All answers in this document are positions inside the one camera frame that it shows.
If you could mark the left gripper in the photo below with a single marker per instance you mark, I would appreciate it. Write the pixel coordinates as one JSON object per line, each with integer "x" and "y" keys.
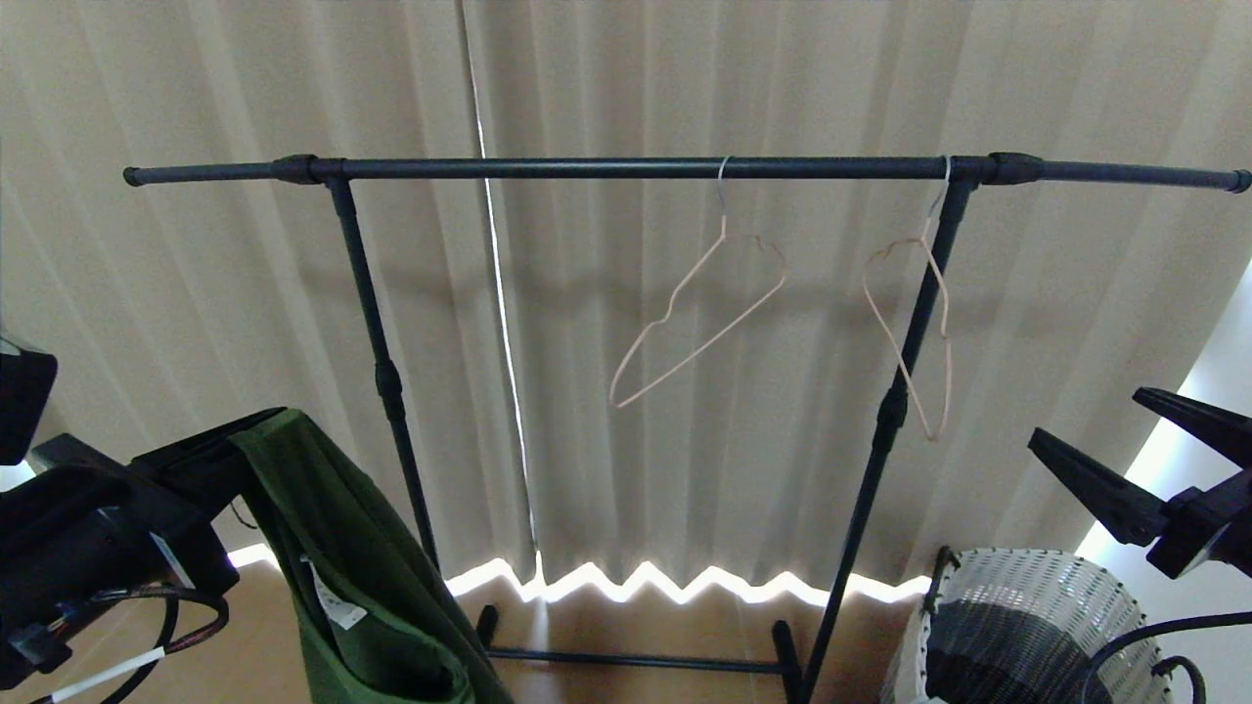
{"x": 98, "y": 538}

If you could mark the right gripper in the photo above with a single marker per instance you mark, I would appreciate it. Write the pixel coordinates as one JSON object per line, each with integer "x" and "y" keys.
{"x": 1208, "y": 523}

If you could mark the pink clothes hanger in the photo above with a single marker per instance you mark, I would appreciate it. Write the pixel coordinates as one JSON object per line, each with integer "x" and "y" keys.
{"x": 948, "y": 381}
{"x": 724, "y": 223}

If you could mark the green long-sleeved shirt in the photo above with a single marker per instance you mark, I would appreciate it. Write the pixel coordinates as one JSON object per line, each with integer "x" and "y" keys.
{"x": 342, "y": 528}

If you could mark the white laundry basket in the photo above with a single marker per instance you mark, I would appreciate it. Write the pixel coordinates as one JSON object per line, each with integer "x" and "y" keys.
{"x": 1017, "y": 606}

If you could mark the black clothes rack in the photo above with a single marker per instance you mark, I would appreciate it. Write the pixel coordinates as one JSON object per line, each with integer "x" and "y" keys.
{"x": 587, "y": 168}

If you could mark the beige curtain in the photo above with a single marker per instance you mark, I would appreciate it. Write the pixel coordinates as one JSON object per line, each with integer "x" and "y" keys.
{"x": 685, "y": 78}

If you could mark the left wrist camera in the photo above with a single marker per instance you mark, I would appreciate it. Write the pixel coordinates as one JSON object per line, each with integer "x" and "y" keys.
{"x": 20, "y": 401}

